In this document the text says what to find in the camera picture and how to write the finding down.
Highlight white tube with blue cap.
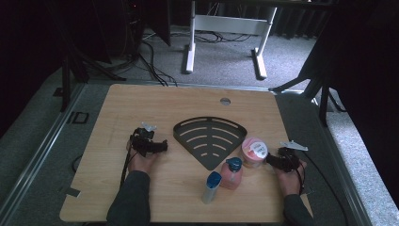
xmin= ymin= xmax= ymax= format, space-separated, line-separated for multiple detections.
xmin=200 ymin=170 xmax=223 ymax=205

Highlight white desk frame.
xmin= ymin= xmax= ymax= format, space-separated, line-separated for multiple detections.
xmin=184 ymin=0 xmax=279 ymax=80

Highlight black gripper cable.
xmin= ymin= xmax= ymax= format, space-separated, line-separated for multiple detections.
xmin=120 ymin=127 xmax=139 ymax=190
xmin=295 ymin=150 xmax=350 ymax=226

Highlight metal floor rail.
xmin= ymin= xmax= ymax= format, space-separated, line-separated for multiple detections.
xmin=0 ymin=82 xmax=87 ymax=218

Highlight pink pump bottle blue pump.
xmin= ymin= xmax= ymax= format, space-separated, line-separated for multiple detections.
xmin=218 ymin=156 xmax=245 ymax=191

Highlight person's right hand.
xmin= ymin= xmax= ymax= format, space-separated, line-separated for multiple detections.
xmin=273 ymin=162 xmax=307 ymax=197

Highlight black slotted corner shelf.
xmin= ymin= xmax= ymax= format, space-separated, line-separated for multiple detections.
xmin=172 ymin=116 xmax=248 ymax=171

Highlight black floor cables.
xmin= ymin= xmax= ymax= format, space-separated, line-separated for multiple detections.
xmin=136 ymin=40 xmax=179 ymax=88

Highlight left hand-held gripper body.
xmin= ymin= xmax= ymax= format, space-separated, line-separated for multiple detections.
xmin=130 ymin=121 xmax=157 ymax=157

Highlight person's left hand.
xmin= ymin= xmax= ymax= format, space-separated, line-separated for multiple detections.
xmin=126 ymin=140 xmax=158 ymax=174

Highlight cable bundle under white desk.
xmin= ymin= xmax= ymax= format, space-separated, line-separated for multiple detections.
xmin=193 ymin=28 xmax=253 ymax=44

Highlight black rectangular floor frame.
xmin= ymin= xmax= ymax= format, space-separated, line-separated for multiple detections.
xmin=66 ymin=110 xmax=90 ymax=125

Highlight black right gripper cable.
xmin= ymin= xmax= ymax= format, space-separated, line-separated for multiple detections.
xmin=295 ymin=150 xmax=350 ymax=226

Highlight pink jar with white label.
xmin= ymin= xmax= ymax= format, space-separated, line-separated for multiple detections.
xmin=240 ymin=137 xmax=270 ymax=169

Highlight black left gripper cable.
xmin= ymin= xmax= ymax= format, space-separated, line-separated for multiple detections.
xmin=120 ymin=127 xmax=139 ymax=190

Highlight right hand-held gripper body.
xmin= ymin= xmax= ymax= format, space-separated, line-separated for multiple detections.
xmin=276 ymin=139 xmax=310 ymax=173

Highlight black metal stand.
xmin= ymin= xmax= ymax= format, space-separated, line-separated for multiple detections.
xmin=268 ymin=70 xmax=347 ymax=127
xmin=52 ymin=0 xmax=127 ymax=113

